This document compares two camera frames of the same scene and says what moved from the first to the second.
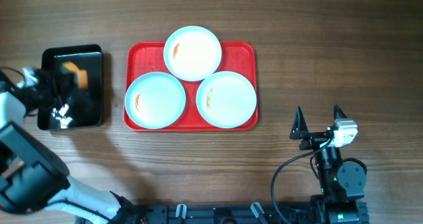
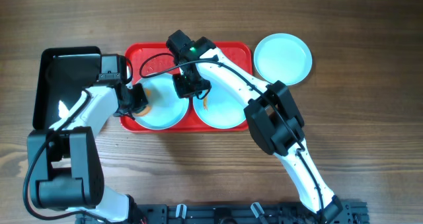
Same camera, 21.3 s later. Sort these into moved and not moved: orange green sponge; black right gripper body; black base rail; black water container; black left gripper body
Moved: orange green sponge; black right gripper body; black left gripper body
Not moved: black water container; black base rail
